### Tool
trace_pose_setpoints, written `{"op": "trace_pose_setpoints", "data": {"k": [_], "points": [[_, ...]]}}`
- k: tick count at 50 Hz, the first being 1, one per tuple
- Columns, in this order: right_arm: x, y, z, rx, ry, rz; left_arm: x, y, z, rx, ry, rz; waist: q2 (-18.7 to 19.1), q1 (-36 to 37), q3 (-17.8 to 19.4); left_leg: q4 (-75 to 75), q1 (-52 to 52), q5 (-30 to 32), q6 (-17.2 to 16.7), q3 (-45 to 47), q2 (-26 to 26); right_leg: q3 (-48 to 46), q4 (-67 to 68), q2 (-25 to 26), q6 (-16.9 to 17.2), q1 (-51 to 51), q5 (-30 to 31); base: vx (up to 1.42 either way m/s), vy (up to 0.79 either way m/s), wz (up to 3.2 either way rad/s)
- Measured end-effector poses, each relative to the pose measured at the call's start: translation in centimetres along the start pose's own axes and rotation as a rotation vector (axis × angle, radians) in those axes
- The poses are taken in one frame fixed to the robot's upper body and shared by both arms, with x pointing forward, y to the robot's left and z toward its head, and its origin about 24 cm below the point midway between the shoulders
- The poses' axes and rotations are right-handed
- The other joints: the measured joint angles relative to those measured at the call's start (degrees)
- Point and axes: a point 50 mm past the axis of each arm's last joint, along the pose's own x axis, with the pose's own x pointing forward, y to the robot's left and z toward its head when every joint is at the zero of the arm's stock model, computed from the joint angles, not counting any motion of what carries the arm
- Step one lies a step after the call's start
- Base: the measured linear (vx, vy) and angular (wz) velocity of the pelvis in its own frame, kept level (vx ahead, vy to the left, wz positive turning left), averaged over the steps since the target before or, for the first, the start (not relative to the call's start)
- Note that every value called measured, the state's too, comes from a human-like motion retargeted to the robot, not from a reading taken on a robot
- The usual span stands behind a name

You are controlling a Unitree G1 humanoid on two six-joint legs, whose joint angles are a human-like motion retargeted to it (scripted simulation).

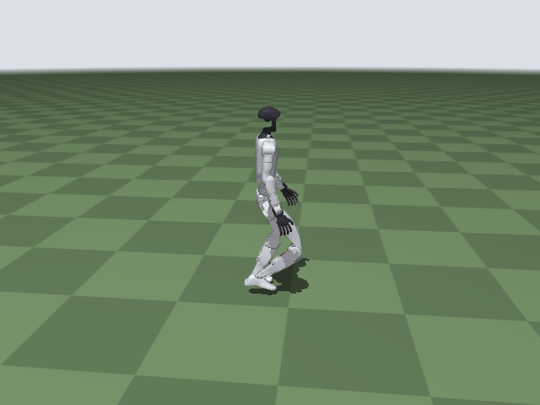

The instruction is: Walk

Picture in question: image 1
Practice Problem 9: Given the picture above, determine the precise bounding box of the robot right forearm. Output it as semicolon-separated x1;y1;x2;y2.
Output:
265;176;282;214

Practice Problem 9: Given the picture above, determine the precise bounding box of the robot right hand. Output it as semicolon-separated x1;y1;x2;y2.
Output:
273;206;294;235

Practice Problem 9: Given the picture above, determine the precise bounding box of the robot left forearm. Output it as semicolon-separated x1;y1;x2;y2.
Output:
274;169;285;190

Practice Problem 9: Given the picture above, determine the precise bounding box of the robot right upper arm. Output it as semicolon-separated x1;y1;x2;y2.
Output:
262;142;275;186

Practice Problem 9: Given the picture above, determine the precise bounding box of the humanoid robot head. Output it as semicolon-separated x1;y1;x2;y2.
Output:
258;107;280;139

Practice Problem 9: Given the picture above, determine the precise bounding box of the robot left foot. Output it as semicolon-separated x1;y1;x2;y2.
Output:
244;276;273;286

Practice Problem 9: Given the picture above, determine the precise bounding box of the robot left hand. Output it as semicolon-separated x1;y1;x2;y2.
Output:
280;182;299;206

